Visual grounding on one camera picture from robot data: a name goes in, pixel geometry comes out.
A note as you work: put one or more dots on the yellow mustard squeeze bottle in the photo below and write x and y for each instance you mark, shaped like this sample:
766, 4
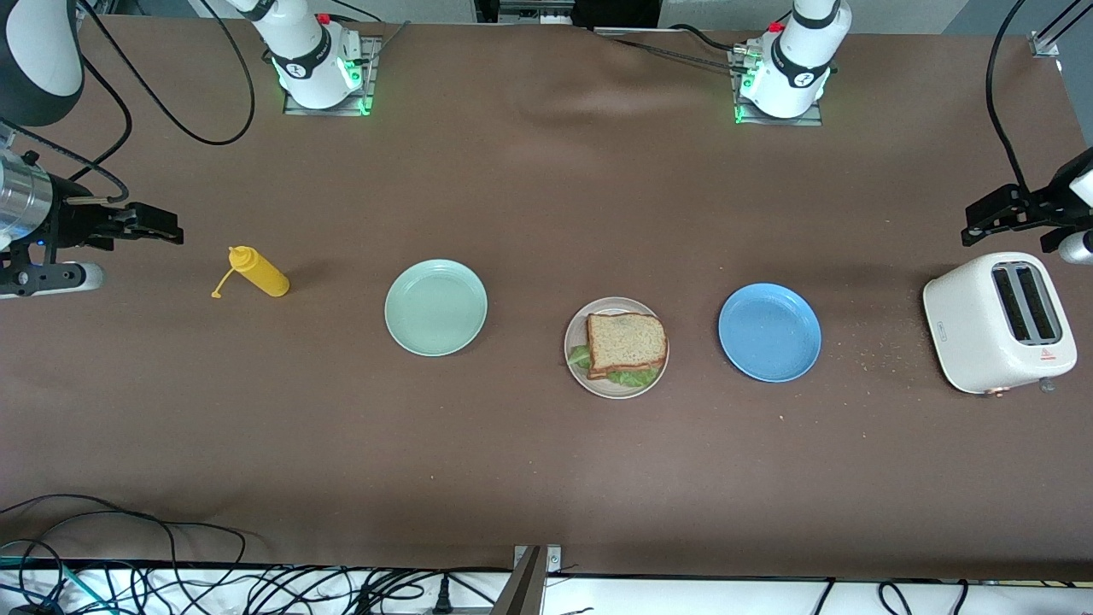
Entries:
265, 275

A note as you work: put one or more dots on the green lettuce leaf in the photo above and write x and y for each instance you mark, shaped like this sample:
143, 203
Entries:
636, 377

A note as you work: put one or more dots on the beige plate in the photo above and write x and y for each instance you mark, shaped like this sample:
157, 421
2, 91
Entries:
598, 391

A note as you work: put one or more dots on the black power plug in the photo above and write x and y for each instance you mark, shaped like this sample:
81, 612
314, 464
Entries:
442, 596

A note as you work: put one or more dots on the mint green plate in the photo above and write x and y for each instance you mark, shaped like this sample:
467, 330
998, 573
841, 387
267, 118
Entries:
435, 307

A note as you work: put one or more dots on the blue plate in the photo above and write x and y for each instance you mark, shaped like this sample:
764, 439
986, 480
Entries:
769, 332

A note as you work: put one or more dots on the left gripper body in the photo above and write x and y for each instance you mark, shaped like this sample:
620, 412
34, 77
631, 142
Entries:
1040, 207

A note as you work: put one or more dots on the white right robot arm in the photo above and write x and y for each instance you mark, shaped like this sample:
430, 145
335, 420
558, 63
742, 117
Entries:
34, 51

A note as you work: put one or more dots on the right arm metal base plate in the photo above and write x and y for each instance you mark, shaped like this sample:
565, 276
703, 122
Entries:
373, 60

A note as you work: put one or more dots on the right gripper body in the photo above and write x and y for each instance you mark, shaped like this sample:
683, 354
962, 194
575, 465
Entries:
70, 219

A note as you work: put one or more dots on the white toaster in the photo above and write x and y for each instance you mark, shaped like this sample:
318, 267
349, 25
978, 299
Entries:
982, 333

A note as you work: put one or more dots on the aluminium table bracket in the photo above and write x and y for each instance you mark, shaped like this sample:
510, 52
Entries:
525, 581

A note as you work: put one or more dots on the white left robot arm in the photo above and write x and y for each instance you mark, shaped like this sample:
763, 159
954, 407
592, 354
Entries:
798, 60

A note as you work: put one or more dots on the metal corner bracket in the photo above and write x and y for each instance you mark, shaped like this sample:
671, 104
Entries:
1043, 44

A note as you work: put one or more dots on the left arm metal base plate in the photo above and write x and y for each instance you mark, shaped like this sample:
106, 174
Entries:
773, 122

